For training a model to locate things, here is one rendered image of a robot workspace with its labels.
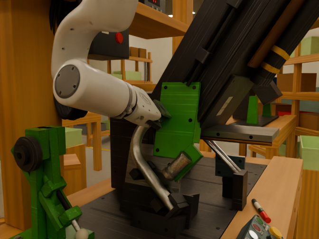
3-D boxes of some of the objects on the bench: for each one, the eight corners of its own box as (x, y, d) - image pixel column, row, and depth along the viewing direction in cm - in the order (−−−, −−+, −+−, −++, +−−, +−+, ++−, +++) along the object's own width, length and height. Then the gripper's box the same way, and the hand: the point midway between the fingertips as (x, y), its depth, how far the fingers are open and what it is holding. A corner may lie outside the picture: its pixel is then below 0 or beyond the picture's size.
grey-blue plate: (244, 198, 89) (246, 156, 88) (242, 200, 88) (244, 157, 86) (215, 193, 94) (216, 152, 92) (213, 195, 92) (214, 153, 91)
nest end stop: (176, 218, 72) (189, 205, 71) (166, 221, 67) (179, 208, 66) (173, 214, 72) (186, 201, 71) (163, 217, 68) (176, 204, 67)
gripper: (93, 86, 66) (136, 102, 81) (125, 139, 59) (165, 145, 75) (114, 63, 64) (154, 85, 79) (150, 116, 57) (185, 127, 73)
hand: (155, 113), depth 75 cm, fingers closed on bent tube, 3 cm apart
